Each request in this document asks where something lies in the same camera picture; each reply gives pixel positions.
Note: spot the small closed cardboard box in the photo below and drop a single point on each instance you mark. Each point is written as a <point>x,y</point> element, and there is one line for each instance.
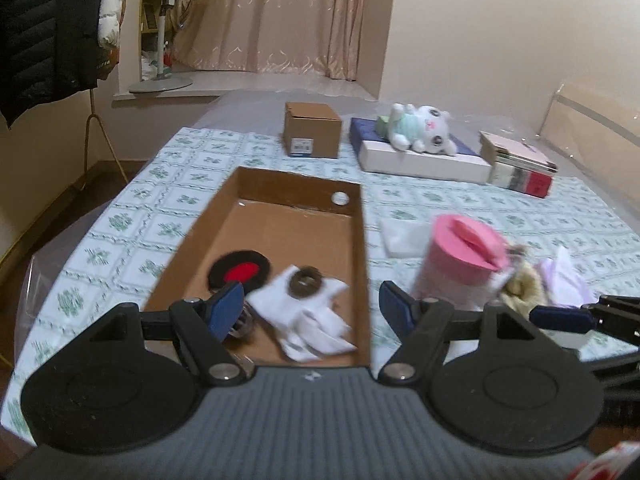
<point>311,130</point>

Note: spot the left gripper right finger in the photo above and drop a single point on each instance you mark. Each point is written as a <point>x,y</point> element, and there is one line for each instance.
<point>489,376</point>

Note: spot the white puffer jacket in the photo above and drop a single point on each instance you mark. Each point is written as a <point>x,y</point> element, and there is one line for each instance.
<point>110,20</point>

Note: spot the floor fan stand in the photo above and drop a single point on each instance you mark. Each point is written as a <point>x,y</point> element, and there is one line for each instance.
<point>161,82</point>

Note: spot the stack of books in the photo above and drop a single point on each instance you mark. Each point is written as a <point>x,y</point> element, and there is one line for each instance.
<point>517,165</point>

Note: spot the white flat box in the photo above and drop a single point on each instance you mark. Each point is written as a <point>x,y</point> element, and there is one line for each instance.
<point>465,166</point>

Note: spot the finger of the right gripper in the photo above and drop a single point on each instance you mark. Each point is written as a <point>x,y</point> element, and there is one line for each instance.
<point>619,374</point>
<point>575,321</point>

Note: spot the blue flat box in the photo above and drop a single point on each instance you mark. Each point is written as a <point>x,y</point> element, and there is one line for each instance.
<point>364,130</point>

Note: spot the white bunny plush toy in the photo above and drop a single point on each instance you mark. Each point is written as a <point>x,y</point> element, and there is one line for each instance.
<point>423,130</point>

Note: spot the black puffer jacket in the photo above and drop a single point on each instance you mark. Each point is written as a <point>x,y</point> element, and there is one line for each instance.
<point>49,51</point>

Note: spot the clear plastic bag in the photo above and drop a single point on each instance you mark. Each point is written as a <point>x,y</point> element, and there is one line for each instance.
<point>404,239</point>

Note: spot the white cloth socks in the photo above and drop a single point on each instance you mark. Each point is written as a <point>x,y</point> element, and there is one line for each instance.
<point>307,329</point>

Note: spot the cream fluffy plush hat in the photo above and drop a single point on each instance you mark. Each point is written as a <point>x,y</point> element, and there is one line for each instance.
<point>524,290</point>

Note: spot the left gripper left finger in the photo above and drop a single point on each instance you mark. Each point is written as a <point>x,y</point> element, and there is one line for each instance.
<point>133,377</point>

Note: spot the purple velvet scrunchie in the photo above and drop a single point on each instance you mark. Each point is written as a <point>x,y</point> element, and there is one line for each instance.
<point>305,282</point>

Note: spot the open cardboard tray box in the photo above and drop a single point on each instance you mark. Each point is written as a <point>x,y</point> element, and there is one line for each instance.
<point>292,220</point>

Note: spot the black red round pad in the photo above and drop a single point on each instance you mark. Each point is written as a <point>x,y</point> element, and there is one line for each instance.
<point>251,269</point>

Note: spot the bookshelf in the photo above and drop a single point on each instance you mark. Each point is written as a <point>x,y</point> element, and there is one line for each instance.
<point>148,24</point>

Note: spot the beige curtain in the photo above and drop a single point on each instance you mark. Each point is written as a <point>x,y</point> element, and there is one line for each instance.
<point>271,36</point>

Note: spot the pink lidded tumbler cup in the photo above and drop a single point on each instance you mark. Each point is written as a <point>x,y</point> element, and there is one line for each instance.
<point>464,262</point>

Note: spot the floral green tablecloth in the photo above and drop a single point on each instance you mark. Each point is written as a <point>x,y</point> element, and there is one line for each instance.
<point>123,254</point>

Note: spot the purple tissue pack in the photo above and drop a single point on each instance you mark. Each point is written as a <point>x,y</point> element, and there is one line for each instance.
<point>563,285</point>

